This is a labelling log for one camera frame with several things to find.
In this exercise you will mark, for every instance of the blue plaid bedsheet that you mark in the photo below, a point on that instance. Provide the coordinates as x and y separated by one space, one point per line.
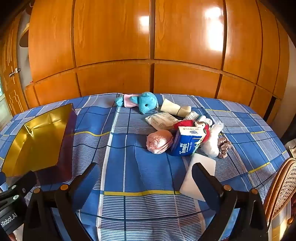
138 166

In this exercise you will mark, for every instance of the red and white plush toy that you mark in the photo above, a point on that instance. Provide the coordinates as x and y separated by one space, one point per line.
185 123

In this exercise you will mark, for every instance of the brown hair scrunchie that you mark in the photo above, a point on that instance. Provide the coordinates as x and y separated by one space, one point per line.
225 146

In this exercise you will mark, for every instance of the wicker chair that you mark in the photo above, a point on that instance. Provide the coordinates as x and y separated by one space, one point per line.
284 185

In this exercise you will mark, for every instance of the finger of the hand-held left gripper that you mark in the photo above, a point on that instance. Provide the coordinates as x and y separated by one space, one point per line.
23 183

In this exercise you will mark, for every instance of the blue plush elephant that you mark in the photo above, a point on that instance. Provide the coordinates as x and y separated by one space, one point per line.
145 102

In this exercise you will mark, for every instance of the pink towel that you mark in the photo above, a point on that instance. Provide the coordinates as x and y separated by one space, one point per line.
159 141

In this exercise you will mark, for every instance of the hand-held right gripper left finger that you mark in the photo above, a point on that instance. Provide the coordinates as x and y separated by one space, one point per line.
92 176

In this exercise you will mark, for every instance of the blue tissue pack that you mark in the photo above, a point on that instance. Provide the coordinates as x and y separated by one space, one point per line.
185 143

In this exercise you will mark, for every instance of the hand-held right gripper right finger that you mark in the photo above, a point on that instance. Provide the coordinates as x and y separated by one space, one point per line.
201 180

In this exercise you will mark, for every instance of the wooden door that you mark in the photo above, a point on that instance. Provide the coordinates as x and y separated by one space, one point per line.
11 92

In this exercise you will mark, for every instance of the dark red gold-lined box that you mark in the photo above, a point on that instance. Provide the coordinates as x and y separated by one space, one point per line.
34 139

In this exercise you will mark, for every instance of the metal door latch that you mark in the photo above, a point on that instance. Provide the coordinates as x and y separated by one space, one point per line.
14 72

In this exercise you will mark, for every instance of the white pad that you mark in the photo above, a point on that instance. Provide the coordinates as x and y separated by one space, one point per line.
187 185

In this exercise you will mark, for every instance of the white knitted sock blue stripe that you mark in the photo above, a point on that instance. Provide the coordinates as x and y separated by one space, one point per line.
193 115

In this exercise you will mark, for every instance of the cream rolled cloth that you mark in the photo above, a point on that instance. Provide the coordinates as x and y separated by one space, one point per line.
170 106

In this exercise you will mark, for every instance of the white paper packet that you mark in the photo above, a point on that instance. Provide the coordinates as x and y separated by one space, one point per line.
161 120

